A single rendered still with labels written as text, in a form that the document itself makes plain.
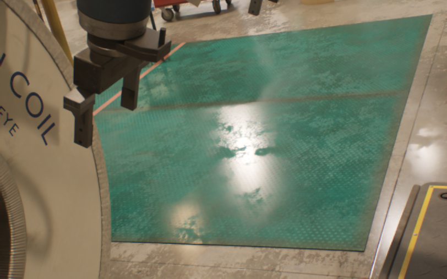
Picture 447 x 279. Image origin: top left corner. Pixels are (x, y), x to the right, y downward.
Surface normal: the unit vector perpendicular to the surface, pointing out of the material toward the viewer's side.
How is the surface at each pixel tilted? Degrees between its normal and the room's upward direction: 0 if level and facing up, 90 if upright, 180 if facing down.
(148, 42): 24
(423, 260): 0
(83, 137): 93
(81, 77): 93
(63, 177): 90
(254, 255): 0
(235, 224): 0
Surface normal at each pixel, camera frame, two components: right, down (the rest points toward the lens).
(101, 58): 0.15, -0.80
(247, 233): -0.21, -0.90
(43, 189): 0.90, -0.03
